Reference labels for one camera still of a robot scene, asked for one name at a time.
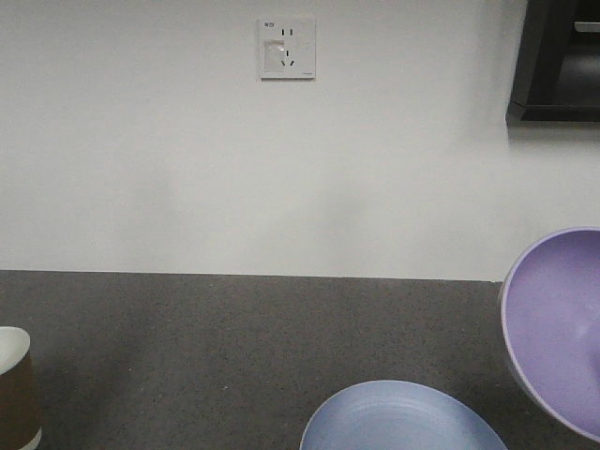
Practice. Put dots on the purple plastic bowl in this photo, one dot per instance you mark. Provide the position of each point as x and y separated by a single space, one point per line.
549 326

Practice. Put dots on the brown paper cup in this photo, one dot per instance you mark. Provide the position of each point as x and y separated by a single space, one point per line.
21 426

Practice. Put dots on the light blue plastic plate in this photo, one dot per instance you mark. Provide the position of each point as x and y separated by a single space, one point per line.
396 415

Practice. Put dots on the white wall power socket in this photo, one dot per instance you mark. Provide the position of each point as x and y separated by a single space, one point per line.
286 48

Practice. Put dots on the black wall-mounted cabinet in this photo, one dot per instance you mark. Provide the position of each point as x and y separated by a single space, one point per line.
557 71

